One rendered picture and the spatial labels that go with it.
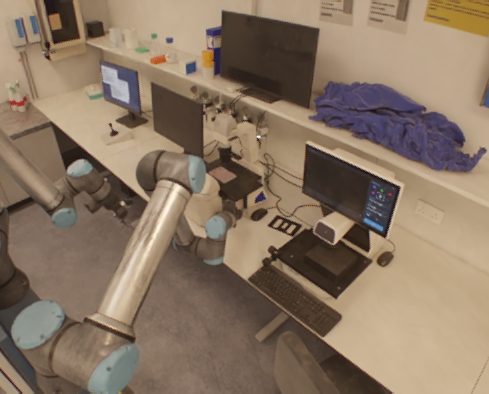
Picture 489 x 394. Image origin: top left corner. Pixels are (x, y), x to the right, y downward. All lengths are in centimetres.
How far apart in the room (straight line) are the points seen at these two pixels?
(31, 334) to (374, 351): 122
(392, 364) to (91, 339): 111
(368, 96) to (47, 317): 161
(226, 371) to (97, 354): 142
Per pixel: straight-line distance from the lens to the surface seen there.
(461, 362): 173
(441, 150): 173
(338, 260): 165
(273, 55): 213
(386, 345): 165
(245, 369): 234
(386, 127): 176
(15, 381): 135
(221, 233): 159
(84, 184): 151
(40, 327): 109
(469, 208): 197
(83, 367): 102
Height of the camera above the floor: 208
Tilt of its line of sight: 37 degrees down
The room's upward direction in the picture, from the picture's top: straight up
